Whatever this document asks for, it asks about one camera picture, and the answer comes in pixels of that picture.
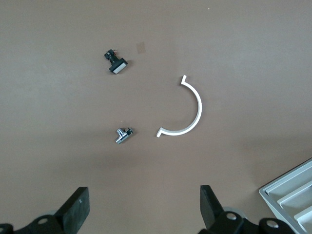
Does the black switch with white face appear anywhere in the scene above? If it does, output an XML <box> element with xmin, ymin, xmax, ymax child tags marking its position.
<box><xmin>104</xmin><ymin>48</ymin><xmax>129</xmax><ymax>75</ymax></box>

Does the white drawer cabinet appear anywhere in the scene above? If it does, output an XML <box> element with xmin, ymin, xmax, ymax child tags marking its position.
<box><xmin>258</xmin><ymin>157</ymin><xmax>312</xmax><ymax>234</ymax></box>

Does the white semicircular plastic bracket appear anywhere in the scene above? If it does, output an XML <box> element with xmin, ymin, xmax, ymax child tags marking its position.
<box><xmin>155</xmin><ymin>75</ymin><xmax>203</xmax><ymax>138</ymax></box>

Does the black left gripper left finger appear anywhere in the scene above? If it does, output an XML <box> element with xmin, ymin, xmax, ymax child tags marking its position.
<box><xmin>14</xmin><ymin>186</ymin><xmax>91</xmax><ymax>234</ymax></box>

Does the white plastic drawer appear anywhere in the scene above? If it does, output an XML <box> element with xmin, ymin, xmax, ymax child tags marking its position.
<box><xmin>293</xmin><ymin>206</ymin><xmax>312</xmax><ymax>234</ymax></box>
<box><xmin>277</xmin><ymin>185</ymin><xmax>312</xmax><ymax>215</ymax></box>
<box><xmin>265</xmin><ymin>170</ymin><xmax>312</xmax><ymax>199</ymax></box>

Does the chrome T-shaped fitting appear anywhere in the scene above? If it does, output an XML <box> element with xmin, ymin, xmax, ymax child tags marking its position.
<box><xmin>114</xmin><ymin>126</ymin><xmax>134</xmax><ymax>145</ymax></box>

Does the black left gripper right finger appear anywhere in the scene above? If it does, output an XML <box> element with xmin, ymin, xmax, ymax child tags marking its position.
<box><xmin>198</xmin><ymin>184</ymin><xmax>248</xmax><ymax>234</ymax></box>

